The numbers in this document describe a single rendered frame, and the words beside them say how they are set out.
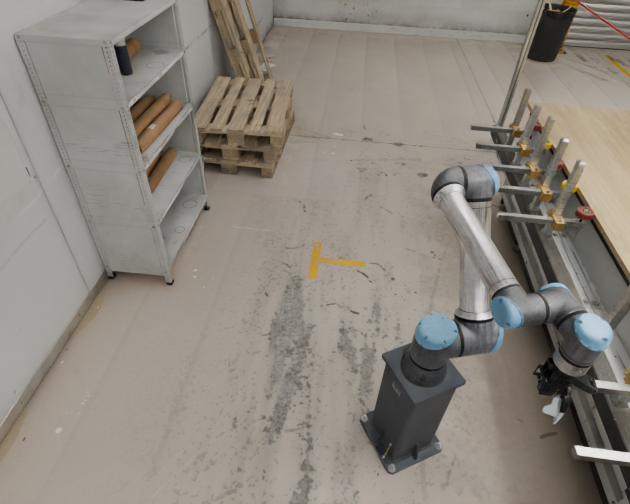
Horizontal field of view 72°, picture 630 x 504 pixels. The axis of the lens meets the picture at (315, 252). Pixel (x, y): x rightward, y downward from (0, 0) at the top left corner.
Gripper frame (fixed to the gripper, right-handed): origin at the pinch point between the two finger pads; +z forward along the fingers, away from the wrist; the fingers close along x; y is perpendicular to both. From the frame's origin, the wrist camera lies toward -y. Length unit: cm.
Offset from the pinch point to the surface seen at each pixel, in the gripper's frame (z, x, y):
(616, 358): 32, -45, -54
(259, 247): 94, -162, 130
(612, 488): 77, -10, -60
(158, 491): 94, 11, 141
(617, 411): 23.8, -14.5, -38.0
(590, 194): 4, -131, -60
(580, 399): 77, -53, -60
